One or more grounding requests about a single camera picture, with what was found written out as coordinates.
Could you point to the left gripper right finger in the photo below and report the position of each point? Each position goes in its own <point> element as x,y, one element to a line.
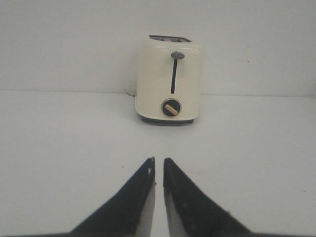
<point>190,212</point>

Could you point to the cream two-slot toaster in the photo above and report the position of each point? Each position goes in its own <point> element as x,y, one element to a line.
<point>168,84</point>

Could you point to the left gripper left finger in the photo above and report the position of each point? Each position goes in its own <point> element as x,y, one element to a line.
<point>129,213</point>

